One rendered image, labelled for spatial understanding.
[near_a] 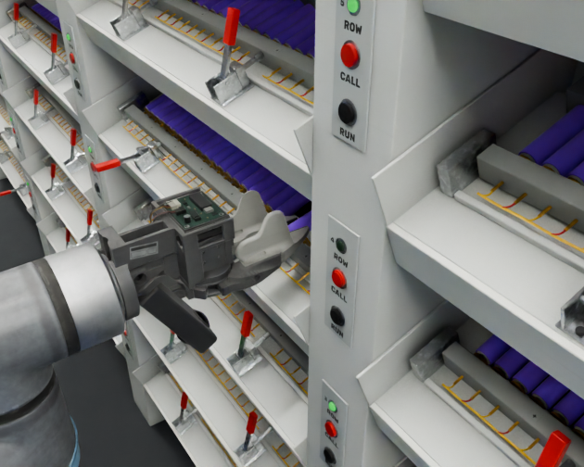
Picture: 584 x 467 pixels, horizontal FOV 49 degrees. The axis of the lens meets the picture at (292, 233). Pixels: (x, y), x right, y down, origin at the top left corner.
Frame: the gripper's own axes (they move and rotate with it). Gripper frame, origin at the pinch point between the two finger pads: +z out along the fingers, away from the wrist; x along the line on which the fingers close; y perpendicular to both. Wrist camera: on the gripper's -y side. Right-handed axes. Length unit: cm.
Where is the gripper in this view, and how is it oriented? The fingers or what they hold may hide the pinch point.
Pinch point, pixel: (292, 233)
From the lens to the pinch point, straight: 69.9
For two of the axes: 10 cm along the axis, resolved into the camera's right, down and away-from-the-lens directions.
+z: 8.3, -3.3, 4.5
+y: -0.2, -8.2, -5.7
